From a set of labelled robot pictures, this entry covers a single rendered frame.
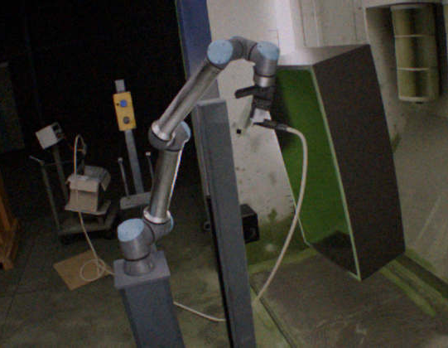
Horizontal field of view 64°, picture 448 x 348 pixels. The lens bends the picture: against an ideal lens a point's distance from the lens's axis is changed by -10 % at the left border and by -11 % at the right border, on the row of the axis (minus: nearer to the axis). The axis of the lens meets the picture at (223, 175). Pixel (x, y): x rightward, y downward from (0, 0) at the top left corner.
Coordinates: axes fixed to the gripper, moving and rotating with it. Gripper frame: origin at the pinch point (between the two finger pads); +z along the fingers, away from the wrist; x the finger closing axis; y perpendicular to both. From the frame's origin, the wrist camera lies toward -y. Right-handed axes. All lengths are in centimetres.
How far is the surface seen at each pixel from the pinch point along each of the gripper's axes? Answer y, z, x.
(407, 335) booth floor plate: 120, 102, -26
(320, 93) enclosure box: 27.0, -16.9, 8.5
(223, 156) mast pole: 5, -49, -88
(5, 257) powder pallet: -223, 225, 9
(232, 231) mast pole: 10, -35, -94
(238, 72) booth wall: -25, 28, 98
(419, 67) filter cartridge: 102, 3, 128
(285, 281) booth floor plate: 43, 150, 27
